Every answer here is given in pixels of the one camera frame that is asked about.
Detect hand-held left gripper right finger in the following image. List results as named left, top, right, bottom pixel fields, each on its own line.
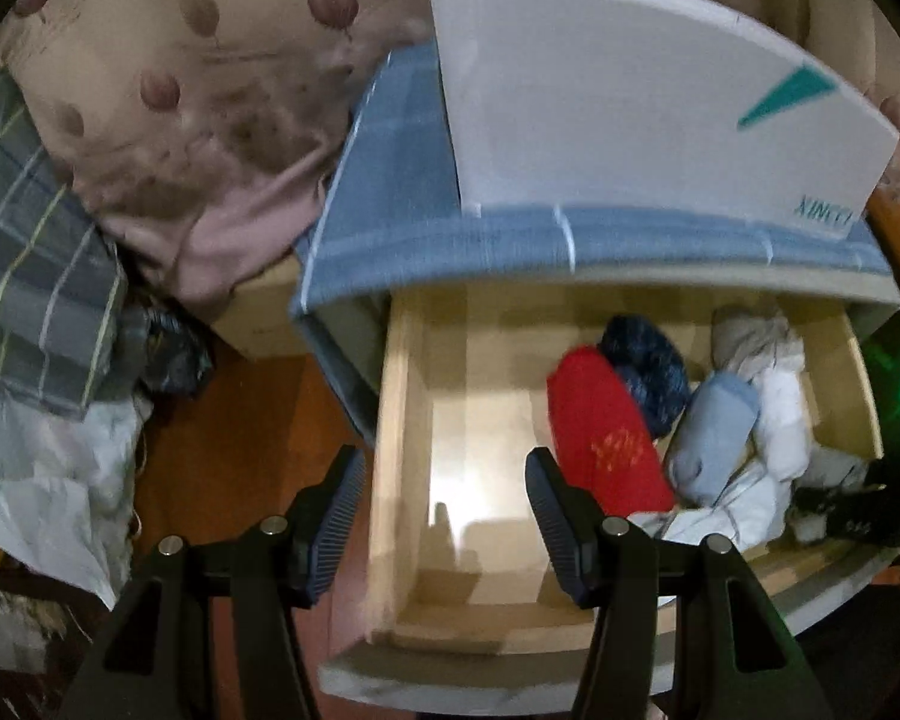
left=525, top=446, right=826, bottom=720

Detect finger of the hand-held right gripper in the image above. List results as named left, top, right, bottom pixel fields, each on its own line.
left=791, top=457, right=900, bottom=545

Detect beige underwear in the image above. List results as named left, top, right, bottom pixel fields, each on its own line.
left=711, top=304, right=805, bottom=377

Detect grey front wooden drawer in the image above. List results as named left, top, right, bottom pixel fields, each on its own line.
left=319, top=281, right=900, bottom=717

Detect grey plaid cloth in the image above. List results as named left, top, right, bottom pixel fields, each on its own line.
left=0, top=67, right=128, bottom=421

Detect red underwear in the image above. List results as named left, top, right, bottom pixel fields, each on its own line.
left=546, top=345, right=677, bottom=520

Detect white plastic bag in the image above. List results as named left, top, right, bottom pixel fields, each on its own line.
left=0, top=382, right=155, bottom=608

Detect black plastic bag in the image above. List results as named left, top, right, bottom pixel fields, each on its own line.
left=118, top=306, right=216, bottom=400

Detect light blue underwear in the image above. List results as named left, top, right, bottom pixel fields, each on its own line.
left=666, top=375, right=763, bottom=509

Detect beige bed frame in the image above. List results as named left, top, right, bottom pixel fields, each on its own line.
left=208, top=255, right=325, bottom=362

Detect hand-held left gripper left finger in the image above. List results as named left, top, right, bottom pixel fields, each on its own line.
left=60, top=444, right=368, bottom=720

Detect white underwear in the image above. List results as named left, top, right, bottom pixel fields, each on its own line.
left=748, top=369, right=812, bottom=482
left=628, top=463, right=797, bottom=565

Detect dark blue patterned underwear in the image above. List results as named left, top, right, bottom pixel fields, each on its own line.
left=598, top=313, right=692, bottom=441

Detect white cardboard box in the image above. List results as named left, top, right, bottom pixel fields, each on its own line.
left=429, top=0, right=900, bottom=241

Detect blue checked cloth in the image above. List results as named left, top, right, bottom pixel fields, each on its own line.
left=289, top=41, right=895, bottom=316

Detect beige leaf print bedding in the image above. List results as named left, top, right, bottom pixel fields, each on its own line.
left=0, top=0, right=900, bottom=308

